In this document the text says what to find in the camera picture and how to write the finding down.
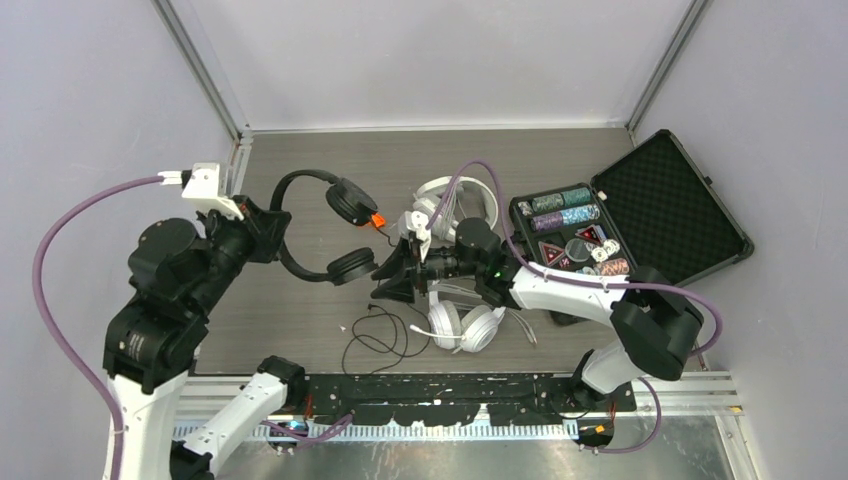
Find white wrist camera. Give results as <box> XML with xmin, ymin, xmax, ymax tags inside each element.
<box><xmin>397</xmin><ymin>211</ymin><xmax>432</xmax><ymax>263</ymax></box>
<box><xmin>157</xmin><ymin>163</ymin><xmax>244</xmax><ymax>220</ymax></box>

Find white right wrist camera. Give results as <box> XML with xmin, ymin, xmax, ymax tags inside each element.
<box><xmin>397</xmin><ymin>211</ymin><xmax>432</xmax><ymax>263</ymax></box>

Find large white grey headphones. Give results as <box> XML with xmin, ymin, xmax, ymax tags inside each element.
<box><xmin>412</xmin><ymin>176</ymin><xmax>499</xmax><ymax>242</ymax></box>

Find grey headphone cable with USB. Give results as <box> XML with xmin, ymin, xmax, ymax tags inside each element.
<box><xmin>437</xmin><ymin>178</ymin><xmax>468</xmax><ymax>230</ymax></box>

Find white ten poker chip stack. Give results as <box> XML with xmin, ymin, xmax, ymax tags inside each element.
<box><xmin>590</xmin><ymin>239</ymin><xmax>621</xmax><ymax>263</ymax></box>

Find orange curved plastic piece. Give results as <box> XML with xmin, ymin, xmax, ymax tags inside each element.
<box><xmin>370</xmin><ymin>213</ymin><xmax>386</xmax><ymax>230</ymax></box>

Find red black triangular button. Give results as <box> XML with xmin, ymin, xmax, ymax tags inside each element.
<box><xmin>575</xmin><ymin>224</ymin><xmax>607</xmax><ymax>245</ymax></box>

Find black poker chip case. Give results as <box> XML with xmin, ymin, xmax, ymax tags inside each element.
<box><xmin>508</xmin><ymin>129</ymin><xmax>755</xmax><ymax>286</ymax></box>

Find purple poker chip row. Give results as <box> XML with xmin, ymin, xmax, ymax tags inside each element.
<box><xmin>530</xmin><ymin>211</ymin><xmax>565</xmax><ymax>232</ymax></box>

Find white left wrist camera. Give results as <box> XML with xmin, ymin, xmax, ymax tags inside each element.
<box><xmin>157</xmin><ymin>163</ymin><xmax>244</xmax><ymax>220</ymax></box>

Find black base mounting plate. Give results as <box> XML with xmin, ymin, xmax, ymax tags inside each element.
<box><xmin>245</xmin><ymin>372</ymin><xmax>637</xmax><ymax>429</ymax></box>

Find small white headphones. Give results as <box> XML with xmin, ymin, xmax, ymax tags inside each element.
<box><xmin>409</xmin><ymin>281</ymin><xmax>507</xmax><ymax>353</ymax></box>

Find triangular all-in button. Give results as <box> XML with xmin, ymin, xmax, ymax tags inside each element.
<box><xmin>538</xmin><ymin>241</ymin><xmax>566</xmax><ymax>266</ymax></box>

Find clear round dealer button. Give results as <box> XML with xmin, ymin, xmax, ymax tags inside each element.
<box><xmin>565</xmin><ymin>238</ymin><xmax>594</xmax><ymax>263</ymax></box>

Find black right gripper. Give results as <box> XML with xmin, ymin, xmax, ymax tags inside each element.
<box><xmin>372</xmin><ymin>235</ymin><xmax>483</xmax><ymax>304</ymax></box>

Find blue poker chip row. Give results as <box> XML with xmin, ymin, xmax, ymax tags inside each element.
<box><xmin>559</xmin><ymin>203</ymin><xmax>601</xmax><ymax>225</ymax></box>

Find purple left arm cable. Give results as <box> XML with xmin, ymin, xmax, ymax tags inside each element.
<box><xmin>33</xmin><ymin>175</ymin><xmax>356</xmax><ymax>480</ymax></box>

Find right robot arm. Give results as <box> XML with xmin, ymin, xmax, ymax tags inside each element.
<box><xmin>371</xmin><ymin>218</ymin><xmax>703</xmax><ymax>411</ymax></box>

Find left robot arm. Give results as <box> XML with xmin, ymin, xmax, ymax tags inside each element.
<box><xmin>103</xmin><ymin>195</ymin><xmax>307</xmax><ymax>479</ymax></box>

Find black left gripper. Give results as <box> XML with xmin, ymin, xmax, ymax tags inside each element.
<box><xmin>189</xmin><ymin>190</ymin><xmax>294</xmax><ymax>311</ymax></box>

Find black on-ear headphones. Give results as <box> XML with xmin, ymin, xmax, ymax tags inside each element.
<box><xmin>269</xmin><ymin>169</ymin><xmax>378</xmax><ymax>286</ymax></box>

